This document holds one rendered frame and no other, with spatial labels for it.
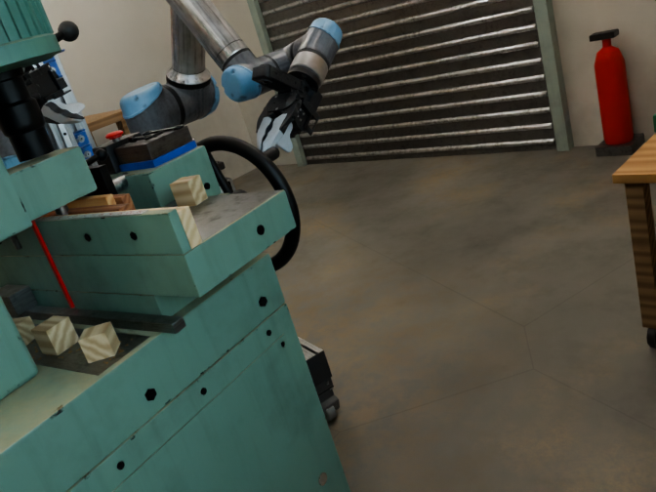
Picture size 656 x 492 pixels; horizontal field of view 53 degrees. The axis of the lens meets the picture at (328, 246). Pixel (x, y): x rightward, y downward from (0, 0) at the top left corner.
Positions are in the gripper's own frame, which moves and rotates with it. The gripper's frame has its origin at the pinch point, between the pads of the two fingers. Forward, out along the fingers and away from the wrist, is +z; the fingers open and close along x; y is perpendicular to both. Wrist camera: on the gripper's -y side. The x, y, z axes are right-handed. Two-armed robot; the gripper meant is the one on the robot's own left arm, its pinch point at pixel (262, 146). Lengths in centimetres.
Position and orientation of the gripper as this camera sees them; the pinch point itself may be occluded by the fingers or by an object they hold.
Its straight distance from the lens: 127.1
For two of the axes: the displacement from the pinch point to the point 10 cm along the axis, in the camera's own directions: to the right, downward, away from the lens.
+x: -8.0, 0.1, 6.0
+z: -3.3, 8.3, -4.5
